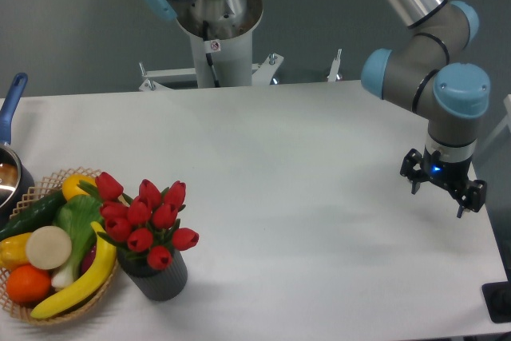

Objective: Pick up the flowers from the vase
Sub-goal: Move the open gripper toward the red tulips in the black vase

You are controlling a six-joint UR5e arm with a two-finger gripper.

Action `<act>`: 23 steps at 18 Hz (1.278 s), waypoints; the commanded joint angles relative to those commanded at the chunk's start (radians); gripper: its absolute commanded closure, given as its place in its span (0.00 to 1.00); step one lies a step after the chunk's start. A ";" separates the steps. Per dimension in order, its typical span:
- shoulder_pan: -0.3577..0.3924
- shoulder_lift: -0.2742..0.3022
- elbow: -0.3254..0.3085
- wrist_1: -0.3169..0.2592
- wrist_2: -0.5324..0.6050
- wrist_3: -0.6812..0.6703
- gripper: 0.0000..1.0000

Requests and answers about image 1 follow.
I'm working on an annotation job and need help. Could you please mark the green bok choy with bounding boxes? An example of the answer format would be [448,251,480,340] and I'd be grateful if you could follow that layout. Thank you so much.
[51,195,103,291]

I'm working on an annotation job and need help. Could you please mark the yellow bell pepper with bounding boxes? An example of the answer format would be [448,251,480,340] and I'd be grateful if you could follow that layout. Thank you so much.
[1,232,32,271]

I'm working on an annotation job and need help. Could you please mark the beige round disc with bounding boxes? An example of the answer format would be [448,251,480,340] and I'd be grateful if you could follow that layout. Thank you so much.
[25,226,72,270]

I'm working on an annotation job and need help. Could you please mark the woven wicker basket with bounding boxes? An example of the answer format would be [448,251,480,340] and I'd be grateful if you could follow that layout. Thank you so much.
[1,166,119,327]

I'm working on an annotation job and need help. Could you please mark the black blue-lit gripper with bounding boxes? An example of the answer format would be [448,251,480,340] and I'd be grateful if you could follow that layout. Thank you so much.
[400,142,487,218]

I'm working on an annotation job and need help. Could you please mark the dark grey ribbed vase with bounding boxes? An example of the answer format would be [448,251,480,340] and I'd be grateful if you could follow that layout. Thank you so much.
[117,251,188,301]

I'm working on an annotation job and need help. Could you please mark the yellow banana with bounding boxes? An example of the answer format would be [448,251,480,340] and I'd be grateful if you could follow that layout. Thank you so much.
[30,221,117,320]

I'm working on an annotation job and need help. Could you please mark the white frame at right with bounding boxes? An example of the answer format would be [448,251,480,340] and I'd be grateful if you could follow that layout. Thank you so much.
[478,94,510,156]

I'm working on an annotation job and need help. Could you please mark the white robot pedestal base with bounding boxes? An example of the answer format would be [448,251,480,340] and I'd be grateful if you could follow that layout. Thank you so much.
[145,0,283,88]

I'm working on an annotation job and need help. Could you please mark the black device at table edge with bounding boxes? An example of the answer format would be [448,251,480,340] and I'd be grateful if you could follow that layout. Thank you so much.
[481,281,511,323]

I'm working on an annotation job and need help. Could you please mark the red tulip bouquet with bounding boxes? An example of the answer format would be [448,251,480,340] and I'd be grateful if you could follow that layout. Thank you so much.
[77,172,200,272]

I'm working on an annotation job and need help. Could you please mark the blue handled saucepan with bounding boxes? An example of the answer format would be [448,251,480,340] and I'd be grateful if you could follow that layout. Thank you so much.
[1,73,34,228]

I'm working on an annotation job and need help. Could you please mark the orange fruit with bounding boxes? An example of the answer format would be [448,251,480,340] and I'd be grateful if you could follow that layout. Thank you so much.
[6,264,51,303]

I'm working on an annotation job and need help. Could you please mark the green cucumber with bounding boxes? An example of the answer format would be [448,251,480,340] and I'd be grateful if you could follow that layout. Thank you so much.
[1,190,66,240]

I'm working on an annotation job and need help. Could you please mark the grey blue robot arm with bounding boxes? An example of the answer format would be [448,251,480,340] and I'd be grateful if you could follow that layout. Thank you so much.
[145,0,490,212]

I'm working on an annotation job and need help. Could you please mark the purple red vegetable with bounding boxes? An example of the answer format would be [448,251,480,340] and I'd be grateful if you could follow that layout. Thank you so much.
[81,245,97,275]

